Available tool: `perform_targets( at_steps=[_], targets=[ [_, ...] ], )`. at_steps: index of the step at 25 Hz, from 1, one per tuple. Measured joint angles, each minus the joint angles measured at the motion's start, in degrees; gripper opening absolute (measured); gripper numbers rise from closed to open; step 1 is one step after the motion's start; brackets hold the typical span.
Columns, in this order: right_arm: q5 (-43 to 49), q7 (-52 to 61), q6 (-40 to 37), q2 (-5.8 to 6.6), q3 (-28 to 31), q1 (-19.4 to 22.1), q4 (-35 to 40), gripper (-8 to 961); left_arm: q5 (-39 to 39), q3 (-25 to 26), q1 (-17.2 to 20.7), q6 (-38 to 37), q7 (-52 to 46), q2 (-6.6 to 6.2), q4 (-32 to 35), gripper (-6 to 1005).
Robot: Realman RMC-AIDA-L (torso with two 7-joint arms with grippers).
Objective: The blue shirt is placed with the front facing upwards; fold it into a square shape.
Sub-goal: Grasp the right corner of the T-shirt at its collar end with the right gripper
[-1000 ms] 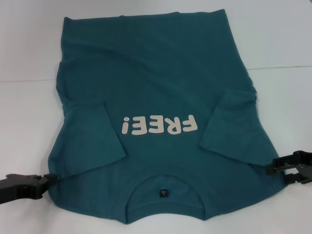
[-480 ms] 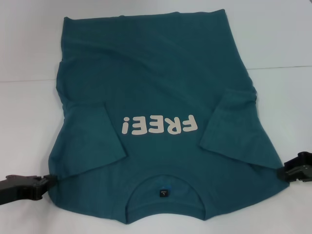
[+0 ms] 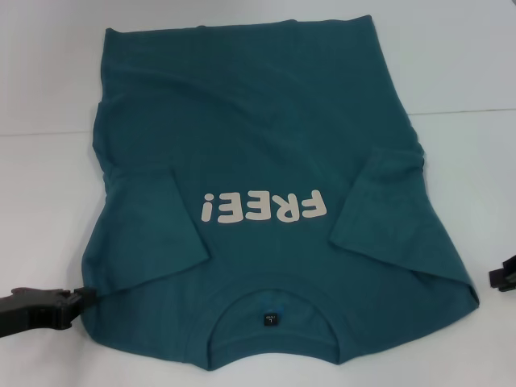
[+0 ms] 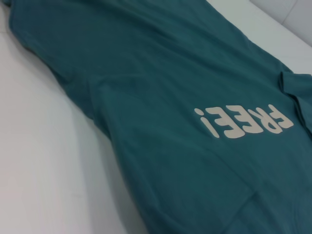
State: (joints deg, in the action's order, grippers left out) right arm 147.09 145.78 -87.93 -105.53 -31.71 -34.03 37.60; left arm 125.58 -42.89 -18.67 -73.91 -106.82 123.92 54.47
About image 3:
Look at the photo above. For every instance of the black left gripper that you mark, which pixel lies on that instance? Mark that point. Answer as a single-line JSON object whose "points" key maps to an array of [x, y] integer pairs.
{"points": [[32, 312]]}

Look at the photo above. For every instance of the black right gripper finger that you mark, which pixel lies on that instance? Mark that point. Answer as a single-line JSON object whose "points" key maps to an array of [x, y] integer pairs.
{"points": [[506, 276]]}

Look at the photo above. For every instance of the teal T-shirt with FREE print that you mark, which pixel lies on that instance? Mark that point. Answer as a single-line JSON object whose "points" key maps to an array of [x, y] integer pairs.
{"points": [[262, 121]]}

